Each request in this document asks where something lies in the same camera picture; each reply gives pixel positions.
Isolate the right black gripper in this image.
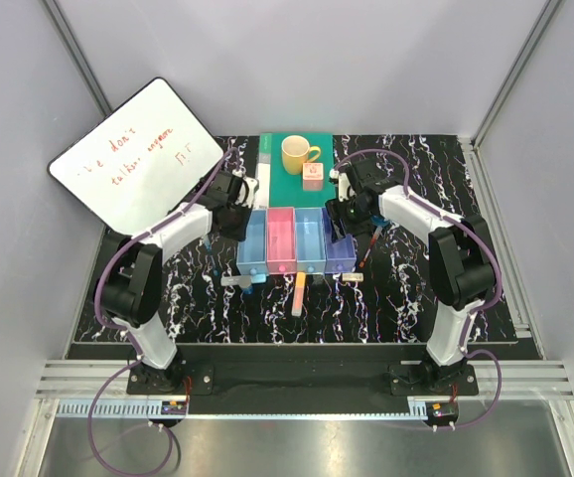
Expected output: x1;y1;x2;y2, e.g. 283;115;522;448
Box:
324;194;373;244

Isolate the sky blue bin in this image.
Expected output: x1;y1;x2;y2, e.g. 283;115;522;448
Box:
295;208;327;274

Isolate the light blue bin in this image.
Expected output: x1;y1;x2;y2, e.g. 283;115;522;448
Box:
236;209;268;283

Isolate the pink bin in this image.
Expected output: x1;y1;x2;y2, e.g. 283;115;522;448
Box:
266;207;297;274

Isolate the green book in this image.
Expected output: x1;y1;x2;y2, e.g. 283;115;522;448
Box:
254;132;336;209

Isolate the pink cube box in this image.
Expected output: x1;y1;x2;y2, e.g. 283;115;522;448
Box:
302;162;325;192

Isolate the yellow mug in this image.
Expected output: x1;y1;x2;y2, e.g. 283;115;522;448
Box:
281;135;322;175

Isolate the purple bin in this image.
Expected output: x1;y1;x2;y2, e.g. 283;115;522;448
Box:
322;209;357;274

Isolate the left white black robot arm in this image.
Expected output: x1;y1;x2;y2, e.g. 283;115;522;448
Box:
89;170;258;394

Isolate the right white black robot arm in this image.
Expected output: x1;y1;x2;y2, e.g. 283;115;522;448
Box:
326;149;502;395

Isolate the blue pen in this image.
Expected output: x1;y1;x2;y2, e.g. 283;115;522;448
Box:
203;235;220;277

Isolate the red pen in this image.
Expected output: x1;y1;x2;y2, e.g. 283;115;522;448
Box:
359;226;383;268

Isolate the small white eraser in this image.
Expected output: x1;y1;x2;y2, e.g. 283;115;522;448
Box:
342;272;363;282

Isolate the grey marker with blue cap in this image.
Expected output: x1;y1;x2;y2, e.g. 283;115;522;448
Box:
220;274;267;289

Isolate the orange pink highlighter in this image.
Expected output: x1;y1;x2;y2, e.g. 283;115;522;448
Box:
291;271;307;317

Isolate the black marble pattern mat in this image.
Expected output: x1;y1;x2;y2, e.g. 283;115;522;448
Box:
160;134;479;344

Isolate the white dry-erase board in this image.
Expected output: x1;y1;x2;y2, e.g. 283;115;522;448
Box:
48;78;223;237

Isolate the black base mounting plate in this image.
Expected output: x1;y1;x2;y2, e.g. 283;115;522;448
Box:
127;344;479;397

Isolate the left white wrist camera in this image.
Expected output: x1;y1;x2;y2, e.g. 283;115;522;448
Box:
233;171;259;209

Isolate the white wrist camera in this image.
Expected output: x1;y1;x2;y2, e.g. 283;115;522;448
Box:
329;169;355;202
233;171;259;209

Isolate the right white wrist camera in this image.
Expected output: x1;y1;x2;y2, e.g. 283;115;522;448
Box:
329;169;355;202

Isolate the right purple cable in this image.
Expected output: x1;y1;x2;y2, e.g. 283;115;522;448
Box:
334;148;504;431

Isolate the purple cable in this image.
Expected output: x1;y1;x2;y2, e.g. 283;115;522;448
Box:
86;146;242;472
334;148;504;431

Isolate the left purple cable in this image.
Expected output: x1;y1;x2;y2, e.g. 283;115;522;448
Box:
86;146;242;472

